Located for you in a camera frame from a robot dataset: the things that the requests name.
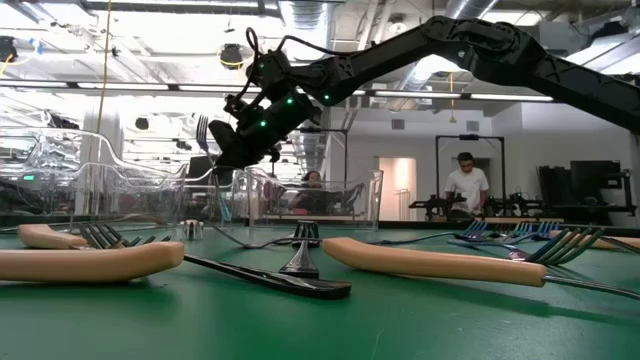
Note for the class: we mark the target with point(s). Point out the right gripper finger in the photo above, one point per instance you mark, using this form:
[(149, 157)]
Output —
[(247, 157), (222, 134)]

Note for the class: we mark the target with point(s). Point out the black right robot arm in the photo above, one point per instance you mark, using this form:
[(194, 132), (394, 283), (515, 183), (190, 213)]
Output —
[(450, 45)]

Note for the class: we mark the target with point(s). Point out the black background robot arm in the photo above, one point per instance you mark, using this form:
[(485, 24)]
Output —
[(435, 204), (520, 205)]

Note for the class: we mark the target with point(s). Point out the black monitor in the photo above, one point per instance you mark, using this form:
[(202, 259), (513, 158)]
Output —
[(197, 170)]

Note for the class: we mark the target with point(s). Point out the clear plastic bin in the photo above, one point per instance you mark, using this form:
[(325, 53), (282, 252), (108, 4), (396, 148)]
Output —
[(220, 200), (60, 165), (350, 200)]

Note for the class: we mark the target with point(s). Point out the person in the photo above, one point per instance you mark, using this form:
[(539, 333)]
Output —
[(467, 187), (312, 182)]

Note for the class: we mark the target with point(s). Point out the black ceiling device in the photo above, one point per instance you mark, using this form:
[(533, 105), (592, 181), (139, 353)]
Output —
[(231, 54), (7, 49)]

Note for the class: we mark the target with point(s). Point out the black round ceiling lamp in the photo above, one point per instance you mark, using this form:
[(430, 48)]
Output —
[(142, 123)]

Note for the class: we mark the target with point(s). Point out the long ceiling light bar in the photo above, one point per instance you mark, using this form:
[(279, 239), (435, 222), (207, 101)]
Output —
[(125, 86)]

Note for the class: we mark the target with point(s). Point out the white column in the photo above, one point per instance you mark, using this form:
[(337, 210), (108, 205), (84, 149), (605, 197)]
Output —
[(107, 125)]

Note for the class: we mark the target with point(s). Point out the green table mat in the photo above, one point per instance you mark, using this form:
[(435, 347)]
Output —
[(320, 330)]

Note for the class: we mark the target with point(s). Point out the wooden top background table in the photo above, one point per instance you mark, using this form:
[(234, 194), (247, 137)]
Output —
[(525, 220)]

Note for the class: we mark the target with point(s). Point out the black monitor bank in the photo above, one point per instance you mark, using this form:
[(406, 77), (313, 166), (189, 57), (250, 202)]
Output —
[(595, 180)]

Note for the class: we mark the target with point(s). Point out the black frame stand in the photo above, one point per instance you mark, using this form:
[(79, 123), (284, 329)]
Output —
[(470, 137)]

